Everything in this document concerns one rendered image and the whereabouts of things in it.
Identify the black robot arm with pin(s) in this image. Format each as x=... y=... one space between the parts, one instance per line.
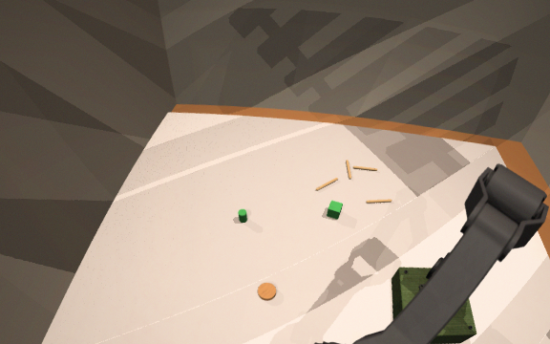
x=503 y=211

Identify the green cylinder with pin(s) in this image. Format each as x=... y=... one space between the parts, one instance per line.
x=242 y=216

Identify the orange round disc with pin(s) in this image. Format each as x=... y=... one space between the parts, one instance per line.
x=266 y=291

